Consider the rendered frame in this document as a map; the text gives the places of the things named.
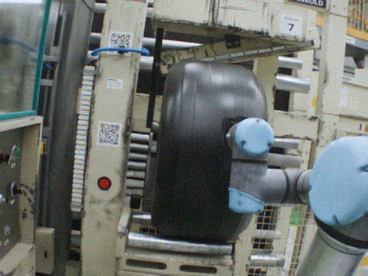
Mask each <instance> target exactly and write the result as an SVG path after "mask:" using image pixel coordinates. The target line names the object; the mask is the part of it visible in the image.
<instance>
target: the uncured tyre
mask: <svg viewBox="0 0 368 276"><path fill-rule="evenodd" d="M236 116H245V117H251V118H258V119H262V120H264V121H266V122H267V123H268V116H267V99H266V95H265V90H264V88H263V85H262V83H261V82H260V81H259V79H258V78H257V77H256V75H255V74H254V73H253V72H252V71H251V70H250V69H247V68H245V67H243V66H241V65H232V64H227V63H218V62H211V61H201V60H191V59H190V60H181V61H180V62H179V63H177V64H176V65H174V66H172V67H171V68H170V69H169V70H168V74H167V77H166V80H165V83H164V88H163V94H162V104H161V109H160V120H159V132H158V138H157V149H156V155H155V166H154V172H153V184H152V195H151V201H150V214H151V220H152V225H153V226H154V227H155V228H156V229H157V230H158V231H159V232H160V233H161V235H164V236H171V237H179V238H186V239H197V240H210V241H217V242H230V241H232V240H233V239H234V238H235V237H236V236H238V235H240V233H242V232H243V231H245V230H246V228H247V227H248V225H249V223H250V222H251V220H252V218H253V213H251V214H248V213H239V212H234V211H232V210H231V209H230V208H229V188H230V185H229V184H225V183H221V182H220V174H221V168H222V162H223V160H224V155H225V151H221V150H220V149H216V142H222V141H223V134H222V130H223V127H222V121H223V118H225V117H230V118H236Z"/></svg>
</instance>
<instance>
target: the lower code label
mask: <svg viewBox="0 0 368 276"><path fill-rule="evenodd" d="M121 126H122V123H116V122H104V121H98V130H97V143H96V144H99V145H104V146H110V147H119V145H120V139H121Z"/></svg>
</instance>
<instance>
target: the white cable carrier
mask: <svg viewBox="0 0 368 276"><path fill-rule="evenodd" d="M85 69H87V70H96V67H92V66H85ZM84 75H85V76H83V79H84V80H83V82H82V84H83V85H85V86H82V89H83V90H84V91H81V94H83V95H82V96H81V97H80V99H83V100H82V101H80V104H82V105H80V108H79V109H82V110H80V111H79V114H82V115H79V116H78V118H79V119H81V120H78V124H79V125H78V129H79V130H78V132H77V134H79V135H77V139H78V140H77V141H76V144H78V145H76V146H75V148H76V149H77V150H76V151H75V153H76V155H75V158H76V159H75V165H74V168H75V169H74V171H73V172H74V173H75V174H74V175H73V177H74V178H73V187H74V188H73V189H72V191H73V193H72V196H73V198H72V204H76V205H82V206H84V202H83V195H84V192H83V191H84V190H85V188H84V185H85V184H84V181H85V178H84V177H85V176H86V174H85V171H86V169H85V167H86V157H87V154H86V152H88V150H87V149H86V148H88V145H87V143H88V142H89V135H88V134H89V129H90V126H89V124H90V121H89V119H91V116H90V115H89V114H91V111H89V110H91V109H92V106H89V105H92V101H91V100H93V97H92V96H93V90H94V87H93V86H94V82H93V81H94V80H95V75H96V74H91V73H84ZM86 95H87V96H86ZM71 210H72V211H81V208H71Z"/></svg>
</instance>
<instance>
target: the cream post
mask: <svg viewBox="0 0 368 276"><path fill-rule="evenodd" d="M147 5H148V0H106V11H105V17H104V22H103V28H102V34H101V46H100V48H102V47H108V46H109V34H110V31H113V32H127V33H129V32H132V33H133V40H132V48H135V49H139V50H141V49H142V42H143V37H144V27H145V21H146V16H147ZM107 52H108V51H103V52H100V53H99V57H98V63H97V70H96V81H95V88H94V95H93V106H92V112H91V125H90V132H89V146H88V156H87V163H86V181H85V193H84V199H83V202H84V207H83V223H82V227H83V229H82V235H81V236H82V241H81V252H80V255H81V258H80V276H118V275H119V260H120V257H116V256H115V248H116V233H117V229H118V228H117V226H118V225H119V222H120V219H121V216H122V214H123V212H124V200H125V194H126V192H125V188H126V181H127V170H128V159H129V148H130V142H131V135H132V124H133V117H134V100H135V94H136V88H137V77H138V71H139V60H140V55H141V54H140V53H138V52H131V54H130V56H126V55H116V54H114V55H111V54H107ZM107 78H114V79H119V80H123V84H122V89H119V88H107V87H106V84H107ZM98 121H104V122H116V123H122V126H121V139H120V145H119V147H110V146H104V145H99V144H96V143H97V130H98ZM102 179H107V180H108V181H109V186H108V187H107V188H102V187H101V186H100V181H101V180H102Z"/></svg>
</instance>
